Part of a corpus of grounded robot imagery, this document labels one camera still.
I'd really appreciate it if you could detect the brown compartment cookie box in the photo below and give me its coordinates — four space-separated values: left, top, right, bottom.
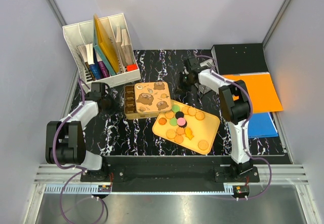
124 85 160 120

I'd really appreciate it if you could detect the silver tin lid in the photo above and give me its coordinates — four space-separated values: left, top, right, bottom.
134 81 172 114

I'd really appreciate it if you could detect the yellow cookie tray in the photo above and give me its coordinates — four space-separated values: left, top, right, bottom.
152 100 220 155

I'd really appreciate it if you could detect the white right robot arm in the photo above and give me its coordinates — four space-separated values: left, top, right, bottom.
174 57 253 182

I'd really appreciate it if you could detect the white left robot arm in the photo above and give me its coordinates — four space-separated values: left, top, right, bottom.
45 82 117 181

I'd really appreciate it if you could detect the grey booklet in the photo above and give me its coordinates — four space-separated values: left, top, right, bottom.
196 59 215 95

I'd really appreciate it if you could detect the green macaron cookie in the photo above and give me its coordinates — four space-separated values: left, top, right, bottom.
172 104 180 113

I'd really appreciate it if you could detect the black sandwich cookie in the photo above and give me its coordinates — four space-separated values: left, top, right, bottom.
175 111 184 119

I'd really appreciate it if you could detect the pink macaron cookie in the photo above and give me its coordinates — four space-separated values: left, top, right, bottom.
177 118 186 126

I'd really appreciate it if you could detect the white file organizer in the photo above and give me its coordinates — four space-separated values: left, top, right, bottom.
62 13 141 92

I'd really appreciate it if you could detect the yellow folder in organizer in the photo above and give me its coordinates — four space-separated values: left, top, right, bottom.
93 14 119 76

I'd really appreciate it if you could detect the black binder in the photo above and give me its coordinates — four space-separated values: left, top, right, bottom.
211 43 269 75

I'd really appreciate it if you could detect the round tan biscuit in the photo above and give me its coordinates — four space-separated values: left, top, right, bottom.
198 140 209 151

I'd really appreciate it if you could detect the orange folder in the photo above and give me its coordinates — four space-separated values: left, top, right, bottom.
223 72 283 114

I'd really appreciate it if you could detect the blue folder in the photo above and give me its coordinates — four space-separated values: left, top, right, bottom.
248 113 278 139

